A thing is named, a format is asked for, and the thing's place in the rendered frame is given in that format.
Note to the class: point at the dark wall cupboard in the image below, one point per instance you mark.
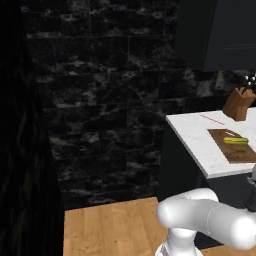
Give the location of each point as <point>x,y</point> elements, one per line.
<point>220,31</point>

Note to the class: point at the brown wooden cutting board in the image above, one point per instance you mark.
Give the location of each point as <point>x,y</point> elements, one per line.
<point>237,149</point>

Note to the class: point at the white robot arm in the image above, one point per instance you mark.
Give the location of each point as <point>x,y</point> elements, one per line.
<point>206,216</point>

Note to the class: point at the dark base cabinet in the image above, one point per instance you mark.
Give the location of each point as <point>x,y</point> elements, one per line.
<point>186,170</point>

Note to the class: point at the wooden knife block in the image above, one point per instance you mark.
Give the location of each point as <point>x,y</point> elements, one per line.
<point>238,103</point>

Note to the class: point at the small white peeler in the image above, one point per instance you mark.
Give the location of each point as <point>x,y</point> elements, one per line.
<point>230,133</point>

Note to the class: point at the thin red tool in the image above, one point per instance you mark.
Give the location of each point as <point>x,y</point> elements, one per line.
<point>212,119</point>

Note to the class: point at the yellow-green cucumber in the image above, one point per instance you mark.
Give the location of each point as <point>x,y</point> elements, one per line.
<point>236,140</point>

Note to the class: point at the tall black cabinet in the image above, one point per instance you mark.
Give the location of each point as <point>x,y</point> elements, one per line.
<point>25,140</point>

